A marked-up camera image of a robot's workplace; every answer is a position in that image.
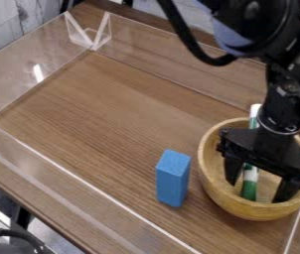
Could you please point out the blue rectangular block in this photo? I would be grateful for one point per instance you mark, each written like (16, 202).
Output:
(171, 177)

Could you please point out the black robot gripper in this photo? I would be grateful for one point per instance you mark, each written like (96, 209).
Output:
(271, 152)

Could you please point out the clear acrylic corner bracket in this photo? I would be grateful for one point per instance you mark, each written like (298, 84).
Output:
(87, 37)

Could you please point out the clear acrylic barrier wall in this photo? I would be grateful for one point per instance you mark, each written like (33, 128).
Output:
(87, 119)

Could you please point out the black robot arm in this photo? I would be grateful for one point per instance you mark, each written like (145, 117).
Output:
(261, 29)

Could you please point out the green and white marker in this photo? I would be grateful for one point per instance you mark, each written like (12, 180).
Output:
(249, 170)

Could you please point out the brown wooden bowl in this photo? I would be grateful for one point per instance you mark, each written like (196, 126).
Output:
(224, 194)

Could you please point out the black metal bracket with bolt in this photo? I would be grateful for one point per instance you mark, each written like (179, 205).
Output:
(38, 247)

